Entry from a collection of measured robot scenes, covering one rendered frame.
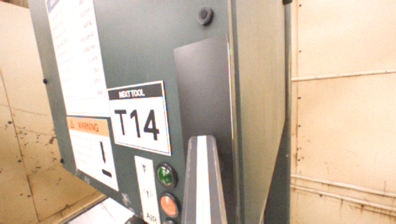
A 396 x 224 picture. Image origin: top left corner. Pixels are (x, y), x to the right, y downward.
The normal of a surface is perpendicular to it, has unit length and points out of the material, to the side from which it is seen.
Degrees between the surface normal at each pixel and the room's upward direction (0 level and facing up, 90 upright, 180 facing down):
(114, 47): 90
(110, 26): 90
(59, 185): 90
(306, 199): 90
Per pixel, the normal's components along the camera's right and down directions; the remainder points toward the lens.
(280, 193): -0.54, 0.16
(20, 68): 0.84, 0.00
